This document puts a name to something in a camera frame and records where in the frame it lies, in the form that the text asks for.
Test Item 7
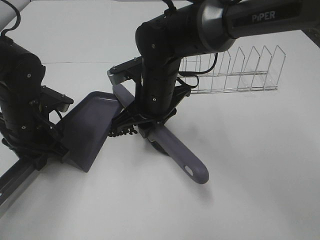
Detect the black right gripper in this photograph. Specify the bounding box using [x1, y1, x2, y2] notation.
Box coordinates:
[111, 58, 191, 143]

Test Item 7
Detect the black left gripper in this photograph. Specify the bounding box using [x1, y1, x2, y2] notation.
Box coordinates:
[0, 86, 68, 171]

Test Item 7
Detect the pile of coffee beans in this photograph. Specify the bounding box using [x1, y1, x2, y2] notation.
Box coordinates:
[108, 126, 138, 138]

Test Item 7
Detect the purple brush with black bristles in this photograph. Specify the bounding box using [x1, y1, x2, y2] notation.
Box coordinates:
[112, 84, 210, 186]

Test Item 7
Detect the purple plastic dustpan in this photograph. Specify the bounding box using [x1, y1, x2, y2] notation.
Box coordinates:
[0, 91, 126, 208]

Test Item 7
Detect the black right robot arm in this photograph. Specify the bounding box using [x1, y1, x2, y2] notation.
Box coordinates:
[108, 0, 320, 137]

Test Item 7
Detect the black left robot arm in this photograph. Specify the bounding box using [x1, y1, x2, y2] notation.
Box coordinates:
[0, 0, 74, 170]

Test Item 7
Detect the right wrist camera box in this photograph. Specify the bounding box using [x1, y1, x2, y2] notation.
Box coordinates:
[107, 56, 143, 85]

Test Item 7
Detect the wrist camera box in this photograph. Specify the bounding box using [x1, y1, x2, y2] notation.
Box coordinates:
[107, 56, 143, 85]
[40, 85, 74, 113]

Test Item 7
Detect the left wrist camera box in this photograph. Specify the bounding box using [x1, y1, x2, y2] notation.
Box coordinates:
[40, 85, 74, 113]

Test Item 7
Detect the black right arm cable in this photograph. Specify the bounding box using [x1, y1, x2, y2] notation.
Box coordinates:
[174, 52, 220, 91]

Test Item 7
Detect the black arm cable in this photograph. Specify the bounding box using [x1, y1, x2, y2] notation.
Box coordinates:
[174, 52, 220, 91]
[0, 0, 22, 38]

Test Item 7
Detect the metal wire dish rack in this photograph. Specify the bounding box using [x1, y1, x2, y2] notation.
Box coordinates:
[179, 45, 286, 95]

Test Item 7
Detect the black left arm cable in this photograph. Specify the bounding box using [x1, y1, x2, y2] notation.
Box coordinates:
[0, 0, 22, 38]

